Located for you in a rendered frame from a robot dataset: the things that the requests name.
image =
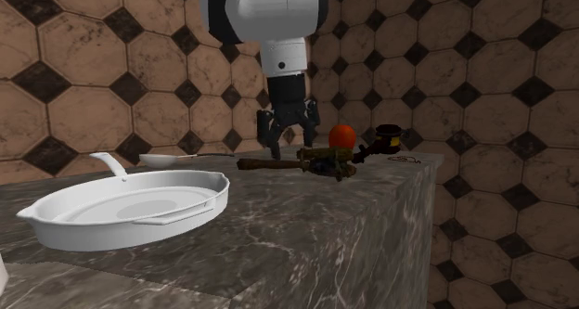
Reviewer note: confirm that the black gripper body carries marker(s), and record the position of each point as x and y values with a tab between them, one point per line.
287	93

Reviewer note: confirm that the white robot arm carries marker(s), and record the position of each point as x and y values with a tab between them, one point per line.
271	14

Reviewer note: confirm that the orange round fruit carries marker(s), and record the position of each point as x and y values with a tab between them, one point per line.
342	136

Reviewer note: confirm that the white oval pan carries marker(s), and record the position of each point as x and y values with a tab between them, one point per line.
113	226

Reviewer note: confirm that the black and yellow figure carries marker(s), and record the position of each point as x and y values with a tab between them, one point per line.
387	138

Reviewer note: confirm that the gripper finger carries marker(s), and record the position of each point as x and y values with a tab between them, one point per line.
267	127
313	116

